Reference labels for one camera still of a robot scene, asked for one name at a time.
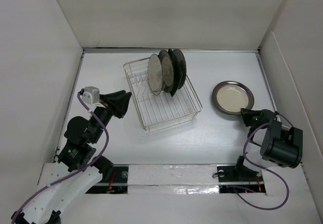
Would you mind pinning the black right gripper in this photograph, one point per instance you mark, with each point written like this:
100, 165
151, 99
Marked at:
247, 113

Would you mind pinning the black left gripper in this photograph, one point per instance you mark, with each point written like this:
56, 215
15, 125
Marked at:
119, 99

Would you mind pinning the cream plate brown rim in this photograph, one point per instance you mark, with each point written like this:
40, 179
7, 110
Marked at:
230, 97

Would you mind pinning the cream plate tree pattern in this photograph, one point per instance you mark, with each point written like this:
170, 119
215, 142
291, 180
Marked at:
155, 74

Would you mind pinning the cream plate checkered dark rim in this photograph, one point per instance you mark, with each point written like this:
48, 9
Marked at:
168, 70

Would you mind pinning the black floral square plate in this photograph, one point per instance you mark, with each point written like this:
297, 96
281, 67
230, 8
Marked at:
177, 71

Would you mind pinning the grey reindeer round plate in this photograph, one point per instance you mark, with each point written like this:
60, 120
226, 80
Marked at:
182, 62

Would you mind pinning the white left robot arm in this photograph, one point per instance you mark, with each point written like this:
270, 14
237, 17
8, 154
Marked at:
81, 163

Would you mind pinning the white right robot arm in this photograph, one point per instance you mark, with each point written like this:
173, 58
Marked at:
280, 146

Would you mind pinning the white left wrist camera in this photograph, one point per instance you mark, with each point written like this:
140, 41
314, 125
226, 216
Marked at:
90, 95

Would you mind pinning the metal wire dish rack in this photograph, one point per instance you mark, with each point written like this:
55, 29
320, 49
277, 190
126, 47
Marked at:
161, 111

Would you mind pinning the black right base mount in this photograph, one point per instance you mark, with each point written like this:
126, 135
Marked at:
232, 181

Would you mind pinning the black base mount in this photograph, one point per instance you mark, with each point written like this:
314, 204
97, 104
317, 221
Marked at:
232, 181
116, 184

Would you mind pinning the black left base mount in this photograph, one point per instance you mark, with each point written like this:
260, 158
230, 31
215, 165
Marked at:
116, 184

